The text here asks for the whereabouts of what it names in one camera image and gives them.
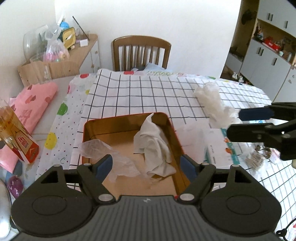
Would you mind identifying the yellow tissue box holder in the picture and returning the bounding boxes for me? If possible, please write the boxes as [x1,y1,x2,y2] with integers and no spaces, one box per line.
[62,27,76,49]

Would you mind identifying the wooden dining chair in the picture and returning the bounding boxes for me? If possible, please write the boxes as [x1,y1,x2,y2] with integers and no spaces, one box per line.
[112,35,171,71]

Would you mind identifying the white glove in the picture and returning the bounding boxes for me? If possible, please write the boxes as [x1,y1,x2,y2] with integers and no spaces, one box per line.
[193,82,241,128]

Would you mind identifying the plastic bag with pink items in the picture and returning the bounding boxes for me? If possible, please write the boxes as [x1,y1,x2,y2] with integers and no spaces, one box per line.
[43,24,69,62]

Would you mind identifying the cream white cloth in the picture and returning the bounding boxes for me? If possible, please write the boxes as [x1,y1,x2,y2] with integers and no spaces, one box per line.
[133,113,176,177]

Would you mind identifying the white wooden side cabinet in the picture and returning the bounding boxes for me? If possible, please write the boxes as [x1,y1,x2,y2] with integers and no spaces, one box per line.
[69,34,100,75]

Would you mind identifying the clear plastic bag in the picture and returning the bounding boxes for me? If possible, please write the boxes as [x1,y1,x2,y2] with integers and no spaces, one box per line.
[78,139,161,186]

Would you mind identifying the grey wall cabinet unit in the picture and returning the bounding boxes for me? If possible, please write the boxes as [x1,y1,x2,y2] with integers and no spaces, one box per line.
[225,1,295,102]

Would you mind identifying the amber liquid plastic bottle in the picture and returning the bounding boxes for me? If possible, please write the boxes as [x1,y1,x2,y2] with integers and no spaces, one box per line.
[1,99,39,164]

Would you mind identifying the clear glass bowl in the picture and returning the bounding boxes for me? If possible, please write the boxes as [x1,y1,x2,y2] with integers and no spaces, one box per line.
[23,24,57,61]

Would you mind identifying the black grid white tablecloth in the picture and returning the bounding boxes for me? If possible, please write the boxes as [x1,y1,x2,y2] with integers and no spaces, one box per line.
[67,69,295,240]

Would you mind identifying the bundle of brown sticks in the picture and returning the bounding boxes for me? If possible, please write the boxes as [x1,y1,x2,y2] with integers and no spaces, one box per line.
[245,151,265,171]

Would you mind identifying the white teal flat box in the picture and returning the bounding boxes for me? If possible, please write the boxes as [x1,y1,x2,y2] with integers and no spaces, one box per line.
[205,128,240,169]

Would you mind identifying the pink patterned folded cloth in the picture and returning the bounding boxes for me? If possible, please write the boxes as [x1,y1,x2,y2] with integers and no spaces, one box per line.
[1,82,58,173]

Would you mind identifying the polka dot tablecloth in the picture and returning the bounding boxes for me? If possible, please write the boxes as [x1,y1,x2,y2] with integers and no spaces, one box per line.
[36,74,96,178]

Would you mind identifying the cardboard box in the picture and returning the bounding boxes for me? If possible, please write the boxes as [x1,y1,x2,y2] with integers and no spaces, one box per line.
[17,61,79,87]

